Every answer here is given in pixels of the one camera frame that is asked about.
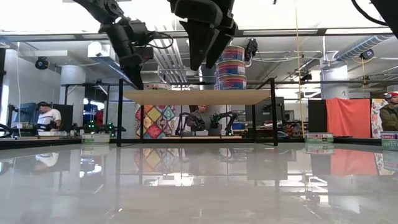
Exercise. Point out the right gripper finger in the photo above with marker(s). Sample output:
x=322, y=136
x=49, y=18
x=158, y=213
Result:
x=202, y=40
x=222, y=46

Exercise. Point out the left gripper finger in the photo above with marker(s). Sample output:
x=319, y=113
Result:
x=136, y=76

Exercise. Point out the silver lid green label can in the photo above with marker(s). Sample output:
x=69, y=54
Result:
x=319, y=137
x=95, y=137
x=389, y=140
x=157, y=86

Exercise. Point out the background black robot arm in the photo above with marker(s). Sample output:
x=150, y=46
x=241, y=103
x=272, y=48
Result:
x=186, y=123
x=224, y=119

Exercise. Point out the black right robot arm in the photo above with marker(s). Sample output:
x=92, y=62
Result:
x=388, y=12

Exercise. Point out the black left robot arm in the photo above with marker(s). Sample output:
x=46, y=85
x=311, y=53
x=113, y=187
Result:
x=102, y=9

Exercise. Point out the colourful patchwork quilt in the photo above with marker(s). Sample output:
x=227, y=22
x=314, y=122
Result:
x=155, y=121

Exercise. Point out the white round column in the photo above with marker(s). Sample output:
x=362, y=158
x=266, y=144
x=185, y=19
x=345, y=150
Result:
x=73, y=81
x=334, y=84

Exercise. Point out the person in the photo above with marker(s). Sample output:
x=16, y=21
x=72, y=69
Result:
x=390, y=113
x=202, y=117
x=48, y=116

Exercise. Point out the black panel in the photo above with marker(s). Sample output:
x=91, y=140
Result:
x=317, y=115

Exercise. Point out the dark computer monitor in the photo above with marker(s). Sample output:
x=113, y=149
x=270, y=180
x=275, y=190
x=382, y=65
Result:
x=23, y=113

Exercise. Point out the orange cloth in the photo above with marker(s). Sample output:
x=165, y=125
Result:
x=348, y=117

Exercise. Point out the floral cloth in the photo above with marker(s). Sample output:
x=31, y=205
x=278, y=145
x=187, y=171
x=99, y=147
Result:
x=375, y=116

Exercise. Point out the black ceiling camera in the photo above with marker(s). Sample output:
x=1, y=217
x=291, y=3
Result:
x=367, y=53
x=250, y=48
x=41, y=63

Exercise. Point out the wooden shelf black frame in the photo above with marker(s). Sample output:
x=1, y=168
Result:
x=199, y=97

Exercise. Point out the black metal table frame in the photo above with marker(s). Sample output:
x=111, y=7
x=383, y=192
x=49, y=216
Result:
x=46, y=143

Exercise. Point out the silver ventilation duct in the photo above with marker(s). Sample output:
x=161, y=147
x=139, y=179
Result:
x=360, y=46

